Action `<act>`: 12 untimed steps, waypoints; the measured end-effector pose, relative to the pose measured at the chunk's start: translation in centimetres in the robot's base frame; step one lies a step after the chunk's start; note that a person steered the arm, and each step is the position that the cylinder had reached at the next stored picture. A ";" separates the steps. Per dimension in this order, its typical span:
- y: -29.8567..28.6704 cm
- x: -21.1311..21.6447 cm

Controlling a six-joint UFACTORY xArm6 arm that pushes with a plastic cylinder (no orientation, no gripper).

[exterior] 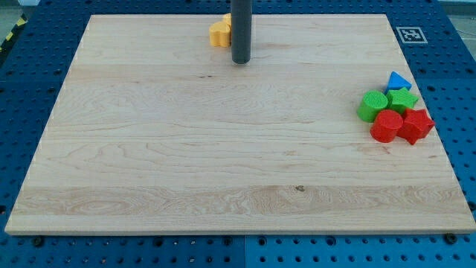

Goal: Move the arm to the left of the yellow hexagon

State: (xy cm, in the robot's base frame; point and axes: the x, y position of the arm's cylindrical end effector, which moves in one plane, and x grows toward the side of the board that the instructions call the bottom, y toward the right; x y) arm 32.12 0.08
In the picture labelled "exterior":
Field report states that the light wooden board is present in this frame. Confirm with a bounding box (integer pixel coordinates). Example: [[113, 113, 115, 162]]
[[5, 14, 475, 235]]

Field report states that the yellow heart block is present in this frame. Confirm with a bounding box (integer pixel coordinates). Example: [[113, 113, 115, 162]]
[[209, 21, 231, 48]]

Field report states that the green cylinder block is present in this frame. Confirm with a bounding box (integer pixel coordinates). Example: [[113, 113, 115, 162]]
[[356, 90, 388, 123]]

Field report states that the red cylinder block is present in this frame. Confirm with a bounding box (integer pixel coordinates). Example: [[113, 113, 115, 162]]
[[370, 109, 403, 143]]

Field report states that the green star block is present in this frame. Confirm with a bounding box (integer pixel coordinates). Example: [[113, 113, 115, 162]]
[[386, 87, 419, 114]]

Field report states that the blue triangle block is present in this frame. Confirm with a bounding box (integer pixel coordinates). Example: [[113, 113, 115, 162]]
[[384, 71, 412, 94]]

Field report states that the red star block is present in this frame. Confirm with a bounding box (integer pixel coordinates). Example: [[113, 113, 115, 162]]
[[397, 108, 435, 145]]

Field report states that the white fiducial marker tag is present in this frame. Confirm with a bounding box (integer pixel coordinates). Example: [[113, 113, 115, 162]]
[[396, 26, 428, 44]]

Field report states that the yellow black hazard tape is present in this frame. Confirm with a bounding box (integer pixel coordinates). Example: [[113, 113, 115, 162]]
[[1, 13, 28, 54]]

